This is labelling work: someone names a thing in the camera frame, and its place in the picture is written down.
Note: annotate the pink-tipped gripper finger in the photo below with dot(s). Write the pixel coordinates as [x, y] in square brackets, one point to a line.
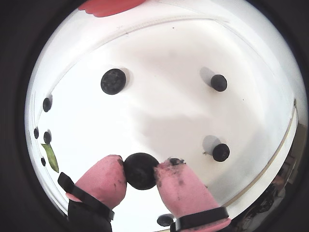
[183, 188]
[101, 181]

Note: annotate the red collapsible silicone cup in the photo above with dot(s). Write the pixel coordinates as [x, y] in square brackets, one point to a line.
[108, 7]

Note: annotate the large dark blueberry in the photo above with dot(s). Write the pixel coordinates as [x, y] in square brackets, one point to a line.
[164, 220]

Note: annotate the small dark blueberry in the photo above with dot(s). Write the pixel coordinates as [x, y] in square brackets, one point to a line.
[46, 104]
[220, 152]
[36, 133]
[47, 136]
[43, 161]
[218, 82]
[140, 171]
[113, 81]

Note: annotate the large green leaf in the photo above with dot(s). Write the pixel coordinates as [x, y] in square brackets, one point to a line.
[51, 157]

